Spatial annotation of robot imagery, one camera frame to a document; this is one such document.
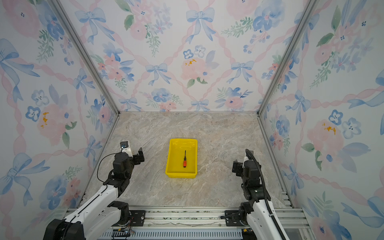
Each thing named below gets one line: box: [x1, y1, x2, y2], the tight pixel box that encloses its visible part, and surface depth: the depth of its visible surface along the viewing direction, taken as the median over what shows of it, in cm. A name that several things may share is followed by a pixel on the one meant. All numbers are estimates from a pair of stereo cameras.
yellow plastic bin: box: [165, 139, 198, 179], surface depth 95 cm
